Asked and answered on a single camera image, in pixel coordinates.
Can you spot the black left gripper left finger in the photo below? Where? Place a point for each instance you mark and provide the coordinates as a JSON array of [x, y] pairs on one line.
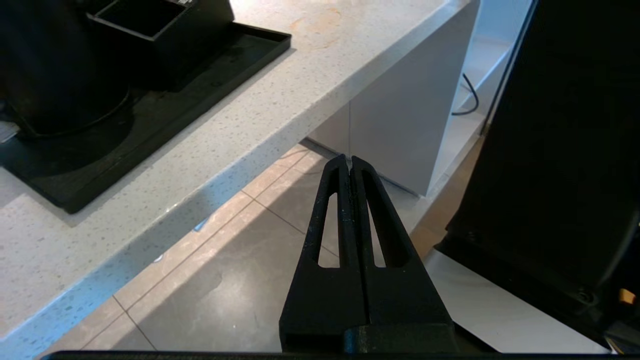
[[325, 300]]

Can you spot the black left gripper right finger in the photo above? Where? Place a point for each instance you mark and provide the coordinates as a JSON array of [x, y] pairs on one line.
[[405, 300]]

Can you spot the black electric kettle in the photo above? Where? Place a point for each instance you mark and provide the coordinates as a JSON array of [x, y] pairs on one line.
[[55, 65]]

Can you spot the white robot base platform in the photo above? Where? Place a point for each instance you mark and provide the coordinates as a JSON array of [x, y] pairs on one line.
[[500, 310]]

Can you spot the black robot torso column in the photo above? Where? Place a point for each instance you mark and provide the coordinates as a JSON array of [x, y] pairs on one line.
[[560, 150]]

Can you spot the black rectangular serving tray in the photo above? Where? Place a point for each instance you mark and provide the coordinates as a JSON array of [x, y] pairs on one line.
[[150, 130]]

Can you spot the black compartment organizer box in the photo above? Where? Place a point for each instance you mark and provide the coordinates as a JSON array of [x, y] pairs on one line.
[[190, 45]]

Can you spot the white counter support frame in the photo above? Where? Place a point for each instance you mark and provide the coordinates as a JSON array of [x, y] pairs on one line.
[[410, 115]]

